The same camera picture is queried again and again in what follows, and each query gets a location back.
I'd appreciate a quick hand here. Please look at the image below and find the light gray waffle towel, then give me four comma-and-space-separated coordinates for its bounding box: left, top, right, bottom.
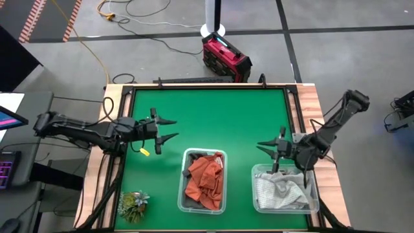
284, 179, 313, 210
254, 171, 308, 210

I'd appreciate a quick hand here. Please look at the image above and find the tilted computer monitor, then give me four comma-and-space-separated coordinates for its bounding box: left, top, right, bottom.
0, 105, 29, 131

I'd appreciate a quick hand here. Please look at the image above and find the wide clear plastic bin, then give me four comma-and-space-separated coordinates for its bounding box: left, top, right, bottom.
251, 163, 320, 215

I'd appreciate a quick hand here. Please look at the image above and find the white tower fan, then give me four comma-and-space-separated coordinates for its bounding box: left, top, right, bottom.
199, 0, 226, 38

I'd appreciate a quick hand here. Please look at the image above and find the yellow plug cord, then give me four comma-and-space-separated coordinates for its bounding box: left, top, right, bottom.
96, 0, 116, 22

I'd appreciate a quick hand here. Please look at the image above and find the long yellow floor cable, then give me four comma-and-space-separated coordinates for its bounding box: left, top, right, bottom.
50, 0, 111, 85

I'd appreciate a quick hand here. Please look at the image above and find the narrow clear plastic bin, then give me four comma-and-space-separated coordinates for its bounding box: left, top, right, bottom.
177, 148, 228, 215

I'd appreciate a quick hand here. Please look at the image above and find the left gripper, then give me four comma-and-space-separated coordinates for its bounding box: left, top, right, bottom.
138, 107, 180, 155

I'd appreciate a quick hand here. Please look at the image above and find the small succulent plant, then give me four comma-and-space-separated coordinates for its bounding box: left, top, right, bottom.
116, 190, 151, 224

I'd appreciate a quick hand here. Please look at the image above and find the coiled black cable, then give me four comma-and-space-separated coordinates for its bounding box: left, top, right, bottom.
112, 73, 136, 85

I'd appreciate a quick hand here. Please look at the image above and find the red and black toolbox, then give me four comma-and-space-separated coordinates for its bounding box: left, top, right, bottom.
201, 31, 253, 83

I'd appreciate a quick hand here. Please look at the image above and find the black computer mouse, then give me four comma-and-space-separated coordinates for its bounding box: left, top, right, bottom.
0, 218, 21, 233

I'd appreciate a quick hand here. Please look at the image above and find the backlit computer keyboard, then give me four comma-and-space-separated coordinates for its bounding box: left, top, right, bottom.
0, 151, 22, 190

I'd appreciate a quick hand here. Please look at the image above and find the black equipment with cables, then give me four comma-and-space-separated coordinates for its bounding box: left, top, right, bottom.
384, 90, 414, 133

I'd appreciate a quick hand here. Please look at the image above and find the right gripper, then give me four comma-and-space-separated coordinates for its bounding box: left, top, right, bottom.
256, 126, 301, 175

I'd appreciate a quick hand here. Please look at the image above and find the white floor cable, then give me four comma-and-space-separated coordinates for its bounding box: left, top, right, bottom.
107, 0, 203, 28

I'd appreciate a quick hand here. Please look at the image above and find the curved black floor cable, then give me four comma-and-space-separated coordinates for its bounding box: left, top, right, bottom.
125, 0, 171, 18

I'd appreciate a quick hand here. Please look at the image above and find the long black floor cable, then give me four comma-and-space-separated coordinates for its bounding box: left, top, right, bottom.
114, 17, 204, 56

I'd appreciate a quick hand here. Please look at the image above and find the green table mat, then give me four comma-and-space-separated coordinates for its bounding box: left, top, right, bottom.
114, 87, 310, 231

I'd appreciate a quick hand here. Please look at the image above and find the large black panel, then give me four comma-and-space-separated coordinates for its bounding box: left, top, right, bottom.
0, 25, 43, 93

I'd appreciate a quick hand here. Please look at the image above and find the gray desk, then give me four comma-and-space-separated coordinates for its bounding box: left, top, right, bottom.
0, 92, 54, 233

